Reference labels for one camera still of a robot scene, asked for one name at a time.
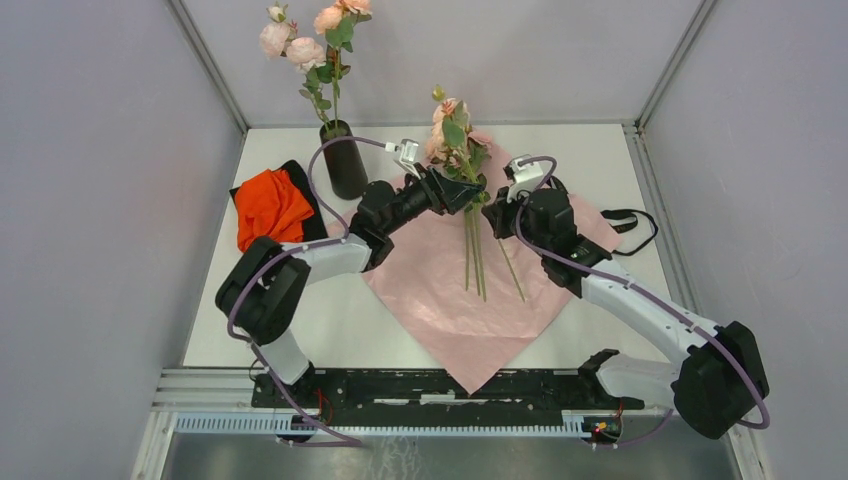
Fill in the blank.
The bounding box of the black cloth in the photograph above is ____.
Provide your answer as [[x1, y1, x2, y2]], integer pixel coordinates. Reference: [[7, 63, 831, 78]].
[[230, 160, 327, 242]]

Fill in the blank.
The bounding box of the pink rose stem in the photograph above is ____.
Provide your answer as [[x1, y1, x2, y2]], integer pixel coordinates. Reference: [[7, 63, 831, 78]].
[[305, 0, 373, 138], [259, 2, 332, 126], [496, 239, 526, 303], [425, 85, 490, 300]]

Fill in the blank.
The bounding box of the pink wrapping paper sheet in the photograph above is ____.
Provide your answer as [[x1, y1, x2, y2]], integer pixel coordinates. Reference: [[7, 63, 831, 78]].
[[327, 142, 624, 397]]

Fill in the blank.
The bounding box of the black cylindrical vase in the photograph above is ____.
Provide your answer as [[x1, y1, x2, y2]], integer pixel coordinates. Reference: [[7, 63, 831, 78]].
[[319, 120, 368, 200]]

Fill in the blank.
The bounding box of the white slotted cable duct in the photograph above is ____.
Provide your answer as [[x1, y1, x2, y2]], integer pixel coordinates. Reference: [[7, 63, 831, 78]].
[[174, 413, 591, 439]]

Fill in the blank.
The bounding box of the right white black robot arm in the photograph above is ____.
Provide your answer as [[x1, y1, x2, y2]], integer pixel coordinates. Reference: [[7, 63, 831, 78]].
[[482, 188, 770, 439]]

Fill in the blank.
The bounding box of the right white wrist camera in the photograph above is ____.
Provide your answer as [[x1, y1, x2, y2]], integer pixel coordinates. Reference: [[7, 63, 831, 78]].
[[503, 155, 548, 203]]

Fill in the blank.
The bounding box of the pink rose stem in vase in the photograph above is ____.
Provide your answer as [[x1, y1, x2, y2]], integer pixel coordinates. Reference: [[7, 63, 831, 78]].
[[305, 0, 373, 138]]

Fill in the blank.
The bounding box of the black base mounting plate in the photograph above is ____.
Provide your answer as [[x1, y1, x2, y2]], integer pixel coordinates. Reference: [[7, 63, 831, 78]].
[[288, 368, 645, 427]]

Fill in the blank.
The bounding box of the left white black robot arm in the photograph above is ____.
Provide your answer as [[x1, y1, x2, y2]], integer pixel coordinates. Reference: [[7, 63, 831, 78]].
[[215, 166, 484, 408]]

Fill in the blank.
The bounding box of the orange cloth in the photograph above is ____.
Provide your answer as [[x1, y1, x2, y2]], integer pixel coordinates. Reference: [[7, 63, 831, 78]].
[[234, 169, 315, 253]]

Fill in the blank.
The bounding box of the black ribbon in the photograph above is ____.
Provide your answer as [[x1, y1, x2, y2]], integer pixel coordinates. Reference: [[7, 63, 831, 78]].
[[600, 208, 660, 257]]

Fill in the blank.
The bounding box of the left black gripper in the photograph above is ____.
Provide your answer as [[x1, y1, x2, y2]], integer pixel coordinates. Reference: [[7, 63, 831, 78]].
[[381, 163, 483, 236]]

